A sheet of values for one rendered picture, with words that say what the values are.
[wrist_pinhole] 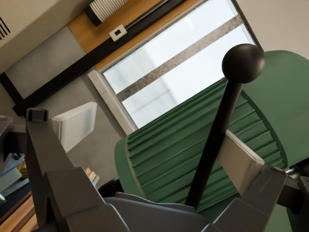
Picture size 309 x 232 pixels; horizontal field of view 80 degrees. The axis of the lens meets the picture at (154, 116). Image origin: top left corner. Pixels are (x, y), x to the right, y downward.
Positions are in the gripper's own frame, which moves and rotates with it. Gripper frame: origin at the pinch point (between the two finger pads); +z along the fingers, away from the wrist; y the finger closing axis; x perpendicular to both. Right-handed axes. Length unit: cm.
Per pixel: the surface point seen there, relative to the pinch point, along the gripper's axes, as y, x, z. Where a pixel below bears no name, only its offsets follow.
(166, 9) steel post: -7, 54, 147
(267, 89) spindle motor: 13.3, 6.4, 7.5
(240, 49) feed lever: 5.2, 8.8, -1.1
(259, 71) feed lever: 7.1, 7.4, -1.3
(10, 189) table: -29.4, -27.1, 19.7
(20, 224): -21.5, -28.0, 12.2
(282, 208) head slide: 21.1, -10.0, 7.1
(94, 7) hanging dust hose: -60, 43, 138
